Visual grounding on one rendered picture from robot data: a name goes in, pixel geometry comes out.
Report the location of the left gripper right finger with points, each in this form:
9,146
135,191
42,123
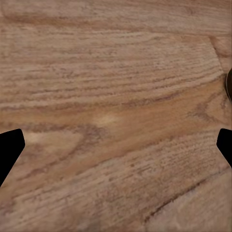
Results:
224,143

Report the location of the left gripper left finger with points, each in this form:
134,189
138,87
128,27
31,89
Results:
11,145

